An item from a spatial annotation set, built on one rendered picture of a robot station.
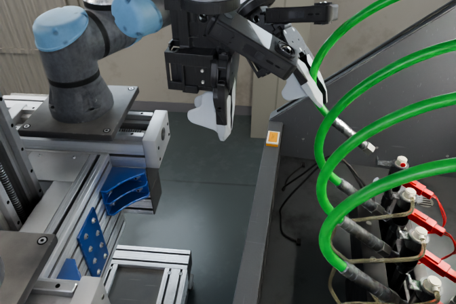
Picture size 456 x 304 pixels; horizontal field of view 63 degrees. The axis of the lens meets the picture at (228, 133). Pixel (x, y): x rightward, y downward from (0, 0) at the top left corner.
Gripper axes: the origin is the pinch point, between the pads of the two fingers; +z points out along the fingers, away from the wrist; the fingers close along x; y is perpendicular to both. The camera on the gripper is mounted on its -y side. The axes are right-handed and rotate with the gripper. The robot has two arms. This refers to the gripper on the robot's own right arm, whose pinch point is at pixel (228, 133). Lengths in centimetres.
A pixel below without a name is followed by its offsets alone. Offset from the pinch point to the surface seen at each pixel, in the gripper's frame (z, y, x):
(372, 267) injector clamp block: 23.6, -25.5, 1.7
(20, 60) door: 83, 181, -162
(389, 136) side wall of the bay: 28, -35, -43
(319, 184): 3.4, -13.8, 4.7
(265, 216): 26.6, -6.2, -8.2
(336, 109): -3.9, -15.0, -3.3
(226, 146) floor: 122, 31, -144
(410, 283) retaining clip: 10.6, -26.1, 12.8
